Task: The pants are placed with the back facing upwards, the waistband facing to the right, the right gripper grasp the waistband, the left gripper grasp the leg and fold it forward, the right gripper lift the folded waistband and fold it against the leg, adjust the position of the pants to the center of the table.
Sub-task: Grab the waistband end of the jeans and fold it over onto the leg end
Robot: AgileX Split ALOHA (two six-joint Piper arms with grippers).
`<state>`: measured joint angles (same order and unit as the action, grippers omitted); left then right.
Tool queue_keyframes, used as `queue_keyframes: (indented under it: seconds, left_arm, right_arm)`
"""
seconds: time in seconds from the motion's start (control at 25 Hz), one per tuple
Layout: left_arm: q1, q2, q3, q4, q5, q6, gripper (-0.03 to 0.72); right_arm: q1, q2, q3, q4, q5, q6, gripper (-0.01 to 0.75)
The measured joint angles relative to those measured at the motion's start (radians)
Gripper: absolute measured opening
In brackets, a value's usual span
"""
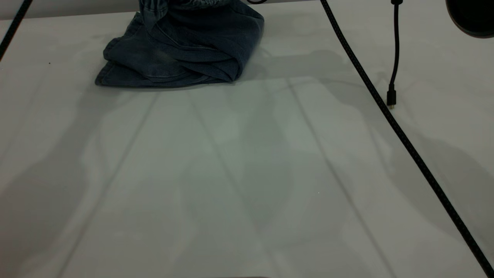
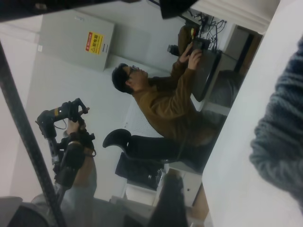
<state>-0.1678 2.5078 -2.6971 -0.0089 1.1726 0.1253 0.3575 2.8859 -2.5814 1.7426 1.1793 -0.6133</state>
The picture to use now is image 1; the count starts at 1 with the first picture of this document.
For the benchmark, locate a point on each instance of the blue denim shorts with print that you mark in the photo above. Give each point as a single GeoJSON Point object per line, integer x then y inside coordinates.
{"type": "Point", "coordinates": [185, 46]}

